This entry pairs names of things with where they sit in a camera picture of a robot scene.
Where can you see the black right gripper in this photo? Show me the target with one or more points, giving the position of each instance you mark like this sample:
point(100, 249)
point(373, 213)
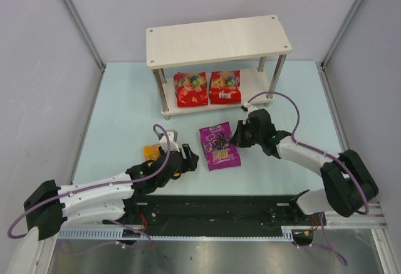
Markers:
point(245, 133)

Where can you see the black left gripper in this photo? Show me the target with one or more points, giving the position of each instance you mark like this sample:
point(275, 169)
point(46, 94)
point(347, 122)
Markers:
point(185, 157)

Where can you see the purple candy bag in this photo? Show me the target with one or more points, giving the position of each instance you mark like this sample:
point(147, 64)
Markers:
point(218, 151)

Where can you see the red candy bag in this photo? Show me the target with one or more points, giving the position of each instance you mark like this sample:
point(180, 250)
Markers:
point(190, 89)
point(224, 87)

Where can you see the orange candy bag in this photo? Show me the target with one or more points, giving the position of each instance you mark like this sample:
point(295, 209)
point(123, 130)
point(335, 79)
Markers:
point(151, 152)

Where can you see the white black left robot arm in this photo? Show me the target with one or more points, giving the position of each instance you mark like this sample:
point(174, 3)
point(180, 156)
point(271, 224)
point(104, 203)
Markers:
point(51, 207)

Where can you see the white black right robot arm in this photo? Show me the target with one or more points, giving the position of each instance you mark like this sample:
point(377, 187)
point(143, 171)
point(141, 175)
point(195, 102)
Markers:
point(347, 183)

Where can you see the beige two-tier shelf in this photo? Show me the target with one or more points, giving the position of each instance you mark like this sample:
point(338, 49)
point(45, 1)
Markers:
point(177, 46)

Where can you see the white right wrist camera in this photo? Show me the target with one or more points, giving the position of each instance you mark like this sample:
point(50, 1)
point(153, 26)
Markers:
point(248, 107)

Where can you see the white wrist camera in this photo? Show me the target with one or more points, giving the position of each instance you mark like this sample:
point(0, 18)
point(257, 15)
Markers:
point(171, 137)
point(248, 107)

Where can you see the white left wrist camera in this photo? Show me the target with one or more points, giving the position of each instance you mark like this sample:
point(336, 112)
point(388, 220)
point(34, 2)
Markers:
point(171, 137)

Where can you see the white slotted cable duct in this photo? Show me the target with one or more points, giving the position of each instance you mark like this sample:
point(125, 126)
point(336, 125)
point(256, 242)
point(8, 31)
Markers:
point(122, 234)

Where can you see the aluminium left corner post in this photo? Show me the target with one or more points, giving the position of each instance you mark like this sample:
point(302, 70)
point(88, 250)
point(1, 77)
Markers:
point(83, 32)

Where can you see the aluminium corner post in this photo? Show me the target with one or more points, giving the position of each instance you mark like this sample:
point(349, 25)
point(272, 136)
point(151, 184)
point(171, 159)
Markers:
point(83, 32)
point(345, 25)

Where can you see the aluminium right corner post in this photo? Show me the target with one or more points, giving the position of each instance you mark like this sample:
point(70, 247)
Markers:
point(345, 25)

